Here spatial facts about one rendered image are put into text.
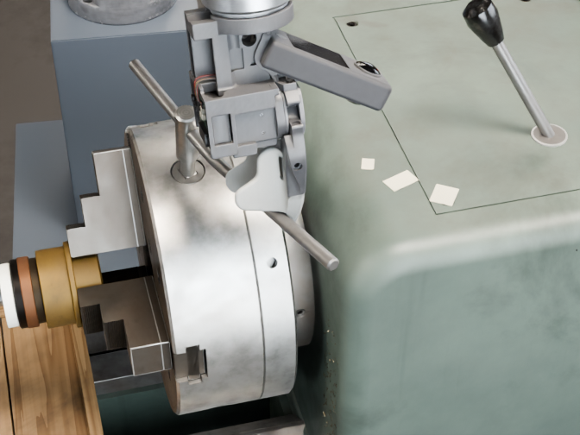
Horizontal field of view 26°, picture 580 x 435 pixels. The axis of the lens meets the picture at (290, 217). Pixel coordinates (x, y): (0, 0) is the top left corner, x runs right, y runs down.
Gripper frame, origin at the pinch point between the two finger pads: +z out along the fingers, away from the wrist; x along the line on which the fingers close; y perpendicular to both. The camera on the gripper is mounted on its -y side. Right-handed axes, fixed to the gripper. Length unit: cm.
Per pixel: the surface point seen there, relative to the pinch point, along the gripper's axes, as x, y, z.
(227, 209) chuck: -11.4, 4.0, 4.4
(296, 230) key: 4.4, 0.8, -1.0
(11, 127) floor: -217, 26, 81
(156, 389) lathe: -31, 12, 38
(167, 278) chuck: -8.0, 11.2, 8.7
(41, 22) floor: -265, 12, 71
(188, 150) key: -12.9, 6.8, -1.9
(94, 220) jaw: -22.7, 16.4, 8.9
